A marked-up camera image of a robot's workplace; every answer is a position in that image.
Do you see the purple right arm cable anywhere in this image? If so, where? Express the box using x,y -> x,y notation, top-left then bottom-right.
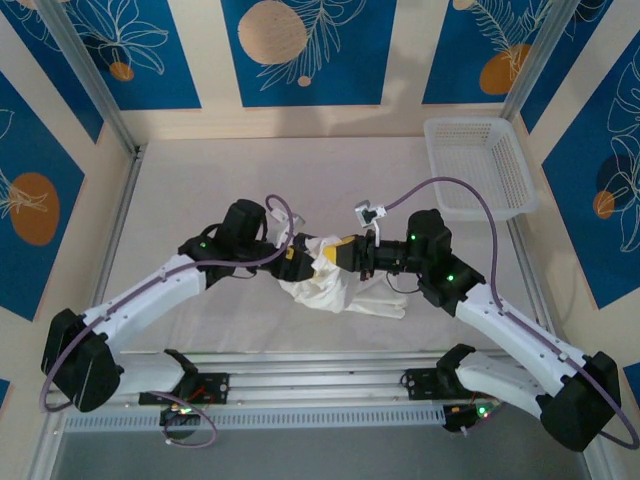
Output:
382,177 -> 640,446

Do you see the aluminium side rail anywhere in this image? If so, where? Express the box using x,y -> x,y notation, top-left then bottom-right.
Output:
507,217 -> 621,480
27,144 -> 146,480

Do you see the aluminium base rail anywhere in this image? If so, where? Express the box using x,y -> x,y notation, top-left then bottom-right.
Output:
42,349 -> 591,416

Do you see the white plastic mesh basket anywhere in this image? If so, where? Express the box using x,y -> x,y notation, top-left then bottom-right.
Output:
423,117 -> 541,223

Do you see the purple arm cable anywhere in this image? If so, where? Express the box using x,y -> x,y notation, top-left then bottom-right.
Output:
382,177 -> 640,446
39,193 -> 301,449

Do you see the grey slotted cable duct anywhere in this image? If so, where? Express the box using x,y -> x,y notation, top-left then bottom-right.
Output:
62,405 -> 451,434

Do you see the aluminium frame post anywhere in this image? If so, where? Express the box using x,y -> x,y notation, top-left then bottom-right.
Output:
501,0 -> 581,121
37,0 -> 142,157

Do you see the white t-shirt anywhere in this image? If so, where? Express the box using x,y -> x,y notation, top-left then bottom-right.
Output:
277,232 -> 407,319

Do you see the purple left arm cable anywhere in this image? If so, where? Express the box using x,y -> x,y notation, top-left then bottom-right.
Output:
39,193 -> 301,449

